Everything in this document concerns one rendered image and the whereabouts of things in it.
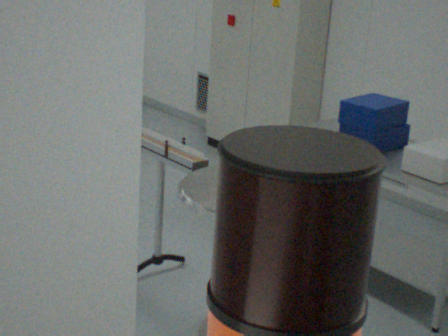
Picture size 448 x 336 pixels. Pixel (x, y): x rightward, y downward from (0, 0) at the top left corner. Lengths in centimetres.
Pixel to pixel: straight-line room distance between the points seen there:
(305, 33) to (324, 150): 694
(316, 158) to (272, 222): 2
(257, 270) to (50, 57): 159
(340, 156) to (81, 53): 162
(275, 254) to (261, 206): 1
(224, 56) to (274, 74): 73
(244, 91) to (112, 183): 576
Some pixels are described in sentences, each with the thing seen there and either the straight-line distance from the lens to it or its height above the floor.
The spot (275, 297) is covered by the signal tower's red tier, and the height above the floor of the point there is 231.
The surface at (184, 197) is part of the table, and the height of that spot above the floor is 91.
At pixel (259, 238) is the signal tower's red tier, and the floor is 233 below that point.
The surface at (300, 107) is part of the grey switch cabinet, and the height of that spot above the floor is 67.
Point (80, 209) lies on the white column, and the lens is 194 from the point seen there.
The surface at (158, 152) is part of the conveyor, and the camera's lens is 499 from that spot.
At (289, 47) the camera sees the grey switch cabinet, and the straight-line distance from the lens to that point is 717.
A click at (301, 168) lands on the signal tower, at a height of 235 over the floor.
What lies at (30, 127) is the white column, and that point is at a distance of 181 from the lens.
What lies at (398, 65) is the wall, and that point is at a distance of 691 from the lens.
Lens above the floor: 242
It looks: 19 degrees down
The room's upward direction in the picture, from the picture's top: 4 degrees clockwise
